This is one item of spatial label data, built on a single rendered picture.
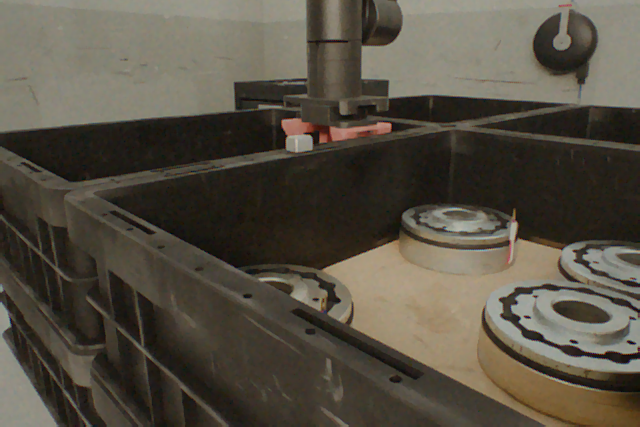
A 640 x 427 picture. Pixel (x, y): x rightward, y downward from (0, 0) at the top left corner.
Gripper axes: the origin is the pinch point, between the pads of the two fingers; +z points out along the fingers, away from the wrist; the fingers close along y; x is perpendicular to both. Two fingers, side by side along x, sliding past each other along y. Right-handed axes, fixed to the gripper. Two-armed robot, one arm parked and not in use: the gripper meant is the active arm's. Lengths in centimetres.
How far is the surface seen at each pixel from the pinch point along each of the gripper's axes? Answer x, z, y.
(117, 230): 28.8, -5.9, -19.6
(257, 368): 28.0, -3.9, -29.6
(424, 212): -0.7, 1.0, -12.1
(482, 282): 2.1, 4.3, -20.6
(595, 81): -304, 2, 104
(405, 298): 8.9, 4.2, -18.6
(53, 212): 29.6, -4.5, -9.5
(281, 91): -83, 0, 132
